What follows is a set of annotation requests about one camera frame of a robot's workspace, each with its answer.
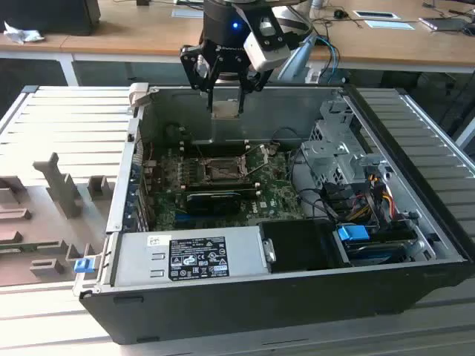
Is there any black RAM slot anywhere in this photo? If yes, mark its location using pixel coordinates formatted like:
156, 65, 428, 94
180, 145, 249, 153
184, 187, 261, 197
183, 179, 260, 191
180, 139, 249, 146

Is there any grey desk cable hatch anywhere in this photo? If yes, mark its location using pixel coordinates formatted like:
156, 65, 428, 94
172, 7, 205, 19
365, 20, 416, 30
352, 10, 401, 19

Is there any grey parts rack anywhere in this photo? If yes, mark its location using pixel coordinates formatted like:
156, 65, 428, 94
0, 151, 117, 282

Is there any yellow red power wire bundle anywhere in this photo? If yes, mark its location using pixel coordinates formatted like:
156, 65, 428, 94
348, 174, 396, 223

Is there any silver power supply with label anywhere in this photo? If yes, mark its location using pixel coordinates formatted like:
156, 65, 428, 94
113, 225, 270, 289

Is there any black data cable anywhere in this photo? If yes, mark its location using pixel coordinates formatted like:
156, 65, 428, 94
296, 187, 339, 223

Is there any black and silver PC case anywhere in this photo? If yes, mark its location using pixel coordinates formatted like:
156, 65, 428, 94
72, 83, 475, 346

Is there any green motherboard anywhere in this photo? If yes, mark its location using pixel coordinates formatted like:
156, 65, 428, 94
142, 142, 309, 233

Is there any green RAM stick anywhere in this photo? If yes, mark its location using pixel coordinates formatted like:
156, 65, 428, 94
0, 243, 62, 255

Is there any thin black wire loop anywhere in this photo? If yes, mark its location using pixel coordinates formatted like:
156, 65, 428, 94
272, 127, 304, 149

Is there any beige case latch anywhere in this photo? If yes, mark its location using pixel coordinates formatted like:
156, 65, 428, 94
128, 83, 150, 109

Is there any hard disk in blue carrier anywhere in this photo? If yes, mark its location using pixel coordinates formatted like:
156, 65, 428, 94
336, 224, 419, 267

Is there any silver CPU socket cover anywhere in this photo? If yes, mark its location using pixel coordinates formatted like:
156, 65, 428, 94
243, 143, 270, 175

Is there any black plastic shroud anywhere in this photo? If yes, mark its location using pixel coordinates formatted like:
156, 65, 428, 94
258, 218, 352, 274

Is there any silver square CPU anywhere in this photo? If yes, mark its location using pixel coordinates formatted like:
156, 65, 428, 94
210, 99, 241, 120

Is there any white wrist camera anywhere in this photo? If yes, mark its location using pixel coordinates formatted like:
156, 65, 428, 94
243, 16, 291, 72

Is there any wooden office desk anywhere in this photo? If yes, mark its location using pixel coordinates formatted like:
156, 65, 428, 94
0, 0, 475, 88

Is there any CPU socket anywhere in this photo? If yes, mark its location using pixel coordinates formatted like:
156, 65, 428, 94
196, 155, 249, 185

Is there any silver expansion slot panel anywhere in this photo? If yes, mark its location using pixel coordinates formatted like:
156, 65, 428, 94
124, 140, 157, 231

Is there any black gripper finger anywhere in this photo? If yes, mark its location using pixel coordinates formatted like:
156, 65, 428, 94
237, 68, 276, 114
180, 44, 220, 113

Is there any silver laptop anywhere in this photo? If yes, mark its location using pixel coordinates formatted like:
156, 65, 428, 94
419, 16, 471, 33

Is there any silver metal drive cage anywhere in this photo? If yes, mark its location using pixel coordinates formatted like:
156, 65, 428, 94
300, 98, 394, 194

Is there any black computer tower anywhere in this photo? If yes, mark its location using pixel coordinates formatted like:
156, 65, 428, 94
0, 0, 102, 37

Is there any blue cable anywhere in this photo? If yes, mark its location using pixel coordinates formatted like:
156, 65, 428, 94
315, 35, 341, 81

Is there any crumpled white paper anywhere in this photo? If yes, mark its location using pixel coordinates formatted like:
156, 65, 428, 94
3, 20, 46, 45

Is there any blue expansion slot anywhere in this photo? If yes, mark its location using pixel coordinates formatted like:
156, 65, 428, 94
174, 213, 209, 228

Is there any black graphics card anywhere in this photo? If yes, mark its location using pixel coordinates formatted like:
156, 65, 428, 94
185, 191, 242, 215

